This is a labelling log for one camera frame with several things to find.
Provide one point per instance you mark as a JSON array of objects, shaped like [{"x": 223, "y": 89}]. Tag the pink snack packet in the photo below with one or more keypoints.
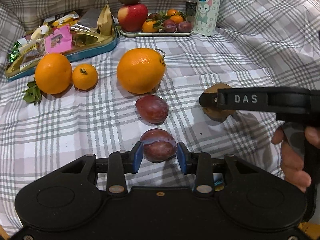
[{"x": 60, "y": 38}]

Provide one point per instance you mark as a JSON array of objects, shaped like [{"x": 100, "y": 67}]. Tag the teal snack tin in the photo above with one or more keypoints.
[{"x": 95, "y": 51}]

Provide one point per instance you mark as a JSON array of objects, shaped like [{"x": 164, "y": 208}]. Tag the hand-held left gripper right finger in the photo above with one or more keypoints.
[{"x": 181, "y": 158}]

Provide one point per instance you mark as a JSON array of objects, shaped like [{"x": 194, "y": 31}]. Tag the silver snack packet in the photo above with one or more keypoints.
[{"x": 89, "y": 18}]

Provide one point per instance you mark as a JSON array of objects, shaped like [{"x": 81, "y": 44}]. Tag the clear wrapped cake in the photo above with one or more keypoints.
[{"x": 30, "y": 52}]

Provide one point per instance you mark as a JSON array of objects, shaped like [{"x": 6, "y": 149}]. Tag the yellow snack packet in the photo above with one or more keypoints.
[{"x": 66, "y": 18}]

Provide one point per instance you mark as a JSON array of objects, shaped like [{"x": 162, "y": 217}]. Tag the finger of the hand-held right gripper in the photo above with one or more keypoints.
[{"x": 225, "y": 102}]

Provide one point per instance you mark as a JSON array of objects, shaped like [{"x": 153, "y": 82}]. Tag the red apple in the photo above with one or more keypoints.
[{"x": 132, "y": 17}]

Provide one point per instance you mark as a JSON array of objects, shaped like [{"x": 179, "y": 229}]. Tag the white cartoon water bottle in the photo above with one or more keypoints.
[{"x": 206, "y": 10}]

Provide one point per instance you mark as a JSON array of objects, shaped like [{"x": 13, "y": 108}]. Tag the black drink can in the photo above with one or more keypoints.
[{"x": 191, "y": 10}]

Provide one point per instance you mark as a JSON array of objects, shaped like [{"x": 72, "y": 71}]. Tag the cream wrapped candy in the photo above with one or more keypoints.
[{"x": 41, "y": 32}]

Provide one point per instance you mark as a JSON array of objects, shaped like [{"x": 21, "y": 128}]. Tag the white rectangular plate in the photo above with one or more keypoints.
[{"x": 140, "y": 34}]

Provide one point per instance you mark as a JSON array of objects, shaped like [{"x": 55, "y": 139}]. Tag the purple plum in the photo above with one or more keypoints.
[
  {"x": 158, "y": 146},
  {"x": 153, "y": 16},
  {"x": 184, "y": 26},
  {"x": 151, "y": 108},
  {"x": 169, "y": 25}
]

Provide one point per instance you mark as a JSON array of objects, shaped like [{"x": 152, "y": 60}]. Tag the person's right hand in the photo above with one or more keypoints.
[{"x": 292, "y": 167}]

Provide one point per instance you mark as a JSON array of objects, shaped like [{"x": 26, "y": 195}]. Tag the gold metal tray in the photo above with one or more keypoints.
[{"x": 311, "y": 232}]

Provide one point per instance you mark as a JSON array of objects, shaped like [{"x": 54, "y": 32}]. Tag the grey plaid blanket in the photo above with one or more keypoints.
[{"x": 75, "y": 130}]

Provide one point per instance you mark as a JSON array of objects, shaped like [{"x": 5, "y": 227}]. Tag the mandarin with leaves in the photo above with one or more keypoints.
[{"x": 32, "y": 93}]

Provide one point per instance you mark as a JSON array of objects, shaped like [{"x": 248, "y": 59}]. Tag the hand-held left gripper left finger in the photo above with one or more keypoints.
[{"x": 137, "y": 158}]

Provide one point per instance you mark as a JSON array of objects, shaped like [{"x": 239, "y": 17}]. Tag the small mandarin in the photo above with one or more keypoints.
[
  {"x": 172, "y": 12},
  {"x": 85, "y": 77},
  {"x": 150, "y": 27},
  {"x": 176, "y": 19}
]

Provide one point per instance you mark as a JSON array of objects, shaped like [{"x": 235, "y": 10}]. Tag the tan paper bag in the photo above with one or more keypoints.
[{"x": 105, "y": 20}]

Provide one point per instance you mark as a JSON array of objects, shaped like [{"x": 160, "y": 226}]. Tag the large orange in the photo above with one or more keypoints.
[
  {"x": 53, "y": 73},
  {"x": 141, "y": 70}
]

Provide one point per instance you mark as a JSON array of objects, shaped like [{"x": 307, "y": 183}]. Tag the green candy wrapper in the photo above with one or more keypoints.
[{"x": 13, "y": 52}]

